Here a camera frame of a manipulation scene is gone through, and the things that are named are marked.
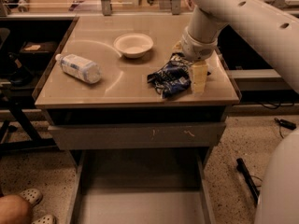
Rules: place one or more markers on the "open grey middle drawer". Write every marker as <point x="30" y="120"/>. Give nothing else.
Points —
<point x="141" y="186"/>

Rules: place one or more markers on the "black stand leg bar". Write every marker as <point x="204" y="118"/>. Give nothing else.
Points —
<point x="242" y="168"/>

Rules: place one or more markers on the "blue chip bag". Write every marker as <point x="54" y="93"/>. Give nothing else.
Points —
<point x="173" y="78"/>

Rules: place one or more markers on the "closed grey top drawer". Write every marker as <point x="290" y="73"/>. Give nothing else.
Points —
<point x="143" y="135"/>

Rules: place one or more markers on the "black plug adapter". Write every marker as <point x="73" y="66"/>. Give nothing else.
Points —
<point x="286" y="124"/>

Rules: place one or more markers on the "white perforated clog shoe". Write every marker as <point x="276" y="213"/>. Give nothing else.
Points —
<point x="32" y="196"/>

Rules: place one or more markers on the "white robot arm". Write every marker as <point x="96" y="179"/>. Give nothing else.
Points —
<point x="273" y="34"/>

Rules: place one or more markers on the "person's bare knee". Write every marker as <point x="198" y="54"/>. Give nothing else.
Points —
<point x="15" y="210"/>

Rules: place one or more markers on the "black bag on shelf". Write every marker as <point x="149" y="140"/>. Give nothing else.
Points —
<point x="22" y="76"/>

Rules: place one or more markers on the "grey cabinet with drawers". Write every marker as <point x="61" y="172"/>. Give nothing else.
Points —
<point x="123" y="95"/>

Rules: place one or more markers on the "black table frame leg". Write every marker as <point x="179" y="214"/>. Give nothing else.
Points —
<point x="35" y="141"/>

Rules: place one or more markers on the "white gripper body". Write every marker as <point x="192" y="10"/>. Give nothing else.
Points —
<point x="196" y="49"/>

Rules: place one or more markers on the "clear plastic water bottle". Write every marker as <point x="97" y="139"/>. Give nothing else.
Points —
<point x="79" y="67"/>

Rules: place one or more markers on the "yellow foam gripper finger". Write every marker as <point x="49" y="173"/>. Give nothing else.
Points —
<point x="177" y="48"/>
<point x="198" y="76"/>

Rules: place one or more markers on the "white paper bowl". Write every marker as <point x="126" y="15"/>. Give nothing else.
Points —
<point x="133" y="45"/>

